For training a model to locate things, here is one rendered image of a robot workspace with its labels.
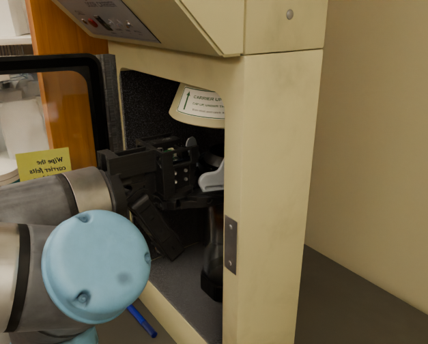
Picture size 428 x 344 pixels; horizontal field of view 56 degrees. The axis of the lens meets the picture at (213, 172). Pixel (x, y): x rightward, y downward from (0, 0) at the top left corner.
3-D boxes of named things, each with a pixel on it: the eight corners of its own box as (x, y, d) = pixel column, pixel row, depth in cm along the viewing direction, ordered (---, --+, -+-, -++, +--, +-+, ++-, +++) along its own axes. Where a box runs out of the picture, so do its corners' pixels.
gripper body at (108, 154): (204, 145, 50) (113, 165, 43) (205, 206, 53) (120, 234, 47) (173, 131, 56) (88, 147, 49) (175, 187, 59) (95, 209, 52)
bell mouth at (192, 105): (239, 93, 68) (240, 60, 65) (323, 115, 54) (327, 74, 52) (145, 108, 58) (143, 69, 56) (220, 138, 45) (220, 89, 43)
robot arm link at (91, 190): (84, 248, 44) (61, 218, 50) (122, 235, 47) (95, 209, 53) (75, 185, 41) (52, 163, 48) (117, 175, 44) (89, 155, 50)
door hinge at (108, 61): (129, 266, 76) (108, 53, 61) (134, 273, 74) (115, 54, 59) (121, 269, 75) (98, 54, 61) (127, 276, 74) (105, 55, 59)
